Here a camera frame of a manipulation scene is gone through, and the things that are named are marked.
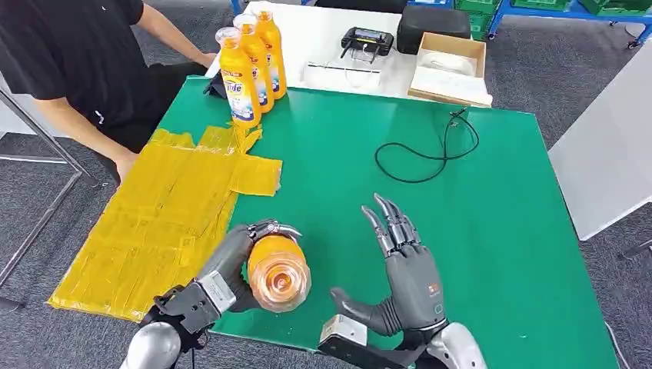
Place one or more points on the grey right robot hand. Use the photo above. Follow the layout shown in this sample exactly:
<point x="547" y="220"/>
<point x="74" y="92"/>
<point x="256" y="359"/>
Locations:
<point x="415" y="285"/>

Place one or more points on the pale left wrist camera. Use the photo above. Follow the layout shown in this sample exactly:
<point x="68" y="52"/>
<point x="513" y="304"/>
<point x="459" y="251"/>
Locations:
<point x="216" y="293"/>

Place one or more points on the person's right hand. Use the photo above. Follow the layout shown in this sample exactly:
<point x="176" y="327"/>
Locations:
<point x="125" y="164"/>

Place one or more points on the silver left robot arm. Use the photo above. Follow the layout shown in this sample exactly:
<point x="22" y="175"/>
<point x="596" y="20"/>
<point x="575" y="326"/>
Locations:
<point x="153" y="346"/>

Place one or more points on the person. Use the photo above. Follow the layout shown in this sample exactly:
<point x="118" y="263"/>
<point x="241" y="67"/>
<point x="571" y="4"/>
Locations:
<point x="66" y="51"/>

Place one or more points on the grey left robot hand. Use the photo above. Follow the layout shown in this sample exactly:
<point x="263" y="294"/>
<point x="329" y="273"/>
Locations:
<point x="232" y="259"/>

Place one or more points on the white table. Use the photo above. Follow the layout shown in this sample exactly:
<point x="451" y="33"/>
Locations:
<point x="606" y="140"/>

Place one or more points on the black chair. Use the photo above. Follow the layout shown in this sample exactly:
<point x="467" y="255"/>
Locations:
<point x="361" y="4"/>

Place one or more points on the white sheet with black pen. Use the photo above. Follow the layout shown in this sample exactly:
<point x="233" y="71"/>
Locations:
<point x="338" y="77"/>

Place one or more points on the orange drink bottle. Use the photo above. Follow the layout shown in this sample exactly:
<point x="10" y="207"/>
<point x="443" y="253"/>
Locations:
<point x="277" y="277"/>
<point x="277" y="56"/>
<point x="257" y="56"/>
<point x="237" y="76"/>

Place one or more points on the white paper wrap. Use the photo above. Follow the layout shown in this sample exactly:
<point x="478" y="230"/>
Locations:
<point x="449" y="79"/>

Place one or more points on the grey metal frame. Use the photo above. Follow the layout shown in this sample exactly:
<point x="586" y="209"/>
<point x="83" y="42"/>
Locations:
<point x="46" y="145"/>

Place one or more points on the yellow taped sheet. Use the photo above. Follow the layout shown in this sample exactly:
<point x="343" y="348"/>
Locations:
<point x="153" y="219"/>

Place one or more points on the blue tablet cover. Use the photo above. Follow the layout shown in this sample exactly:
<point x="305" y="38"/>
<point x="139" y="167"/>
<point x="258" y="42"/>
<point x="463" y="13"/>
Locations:
<point x="216" y="87"/>

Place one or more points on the blue metal rack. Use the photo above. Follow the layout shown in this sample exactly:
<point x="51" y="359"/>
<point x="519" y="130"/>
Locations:
<point x="560" y="15"/>

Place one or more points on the cardboard box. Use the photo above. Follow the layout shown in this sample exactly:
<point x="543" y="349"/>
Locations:
<point x="449" y="45"/>

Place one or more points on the black handheld controller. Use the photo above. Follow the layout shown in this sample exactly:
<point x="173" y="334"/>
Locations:
<point x="366" y="40"/>

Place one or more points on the person's left hand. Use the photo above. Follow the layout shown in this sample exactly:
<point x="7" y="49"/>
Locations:
<point x="208" y="57"/>

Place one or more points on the green table mat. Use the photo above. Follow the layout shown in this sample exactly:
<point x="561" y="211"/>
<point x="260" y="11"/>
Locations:
<point x="331" y="163"/>

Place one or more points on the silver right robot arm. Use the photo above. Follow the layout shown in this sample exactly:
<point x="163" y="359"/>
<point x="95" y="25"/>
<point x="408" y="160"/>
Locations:
<point x="458" y="349"/>

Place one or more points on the green crate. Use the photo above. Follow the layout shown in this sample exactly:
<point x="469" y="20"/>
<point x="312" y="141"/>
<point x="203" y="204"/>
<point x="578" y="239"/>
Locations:
<point x="479" y="9"/>
<point x="611" y="6"/>
<point x="540" y="4"/>

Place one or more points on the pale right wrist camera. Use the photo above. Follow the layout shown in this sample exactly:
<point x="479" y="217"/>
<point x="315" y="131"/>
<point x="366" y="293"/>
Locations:
<point x="344" y="330"/>

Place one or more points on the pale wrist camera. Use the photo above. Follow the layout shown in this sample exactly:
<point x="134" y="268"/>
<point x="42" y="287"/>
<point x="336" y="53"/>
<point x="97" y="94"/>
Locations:
<point x="344" y="330"/>
<point x="216" y="293"/>

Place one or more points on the black case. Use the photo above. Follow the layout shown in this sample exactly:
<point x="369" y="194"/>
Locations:
<point x="432" y="24"/>

